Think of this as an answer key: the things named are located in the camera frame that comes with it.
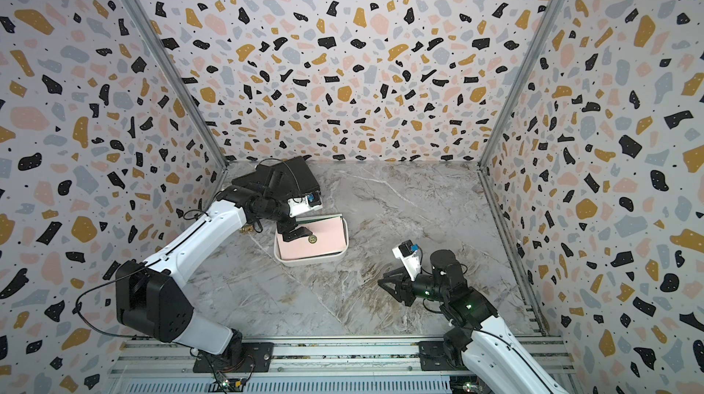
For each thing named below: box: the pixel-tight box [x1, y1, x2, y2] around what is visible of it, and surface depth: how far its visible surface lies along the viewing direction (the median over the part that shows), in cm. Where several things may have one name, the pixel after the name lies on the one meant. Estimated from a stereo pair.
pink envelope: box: [276, 216, 347, 261], surface depth 94 cm
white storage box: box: [273, 216, 350, 267], surface depth 92 cm
